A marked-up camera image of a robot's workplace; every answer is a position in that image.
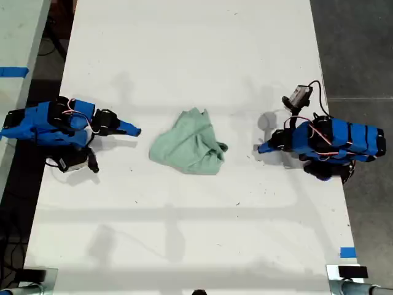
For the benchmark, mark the white side table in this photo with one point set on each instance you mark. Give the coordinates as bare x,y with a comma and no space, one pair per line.
15,46

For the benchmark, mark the round black knob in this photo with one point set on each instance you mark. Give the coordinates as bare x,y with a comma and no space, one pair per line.
199,292

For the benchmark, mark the short black camera stalk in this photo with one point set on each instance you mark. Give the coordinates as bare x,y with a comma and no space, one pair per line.
93,161
294,118

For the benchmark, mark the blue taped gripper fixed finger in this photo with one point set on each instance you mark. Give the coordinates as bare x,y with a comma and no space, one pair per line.
130,126
266,145

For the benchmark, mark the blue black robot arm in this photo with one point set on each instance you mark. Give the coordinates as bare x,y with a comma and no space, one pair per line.
353,138
40,123

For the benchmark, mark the short blue tape strip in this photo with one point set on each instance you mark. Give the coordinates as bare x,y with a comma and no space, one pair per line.
347,252

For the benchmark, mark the silver black camera box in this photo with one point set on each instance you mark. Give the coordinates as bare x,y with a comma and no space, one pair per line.
299,96

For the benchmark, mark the grey metal clamp pipe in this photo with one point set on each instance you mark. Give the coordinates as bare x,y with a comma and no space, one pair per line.
27,288
359,288

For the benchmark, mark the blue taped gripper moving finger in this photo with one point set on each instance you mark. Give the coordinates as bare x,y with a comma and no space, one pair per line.
265,151
126,133

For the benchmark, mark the small black box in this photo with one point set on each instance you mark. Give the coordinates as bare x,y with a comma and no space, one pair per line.
32,274
353,272

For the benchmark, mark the pale green T-shirt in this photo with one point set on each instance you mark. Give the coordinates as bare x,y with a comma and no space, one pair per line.
187,147

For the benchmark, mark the black camera box with label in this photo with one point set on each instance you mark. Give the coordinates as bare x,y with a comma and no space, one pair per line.
72,161

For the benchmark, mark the long blue tape strip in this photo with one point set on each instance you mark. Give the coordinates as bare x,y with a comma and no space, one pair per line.
13,71

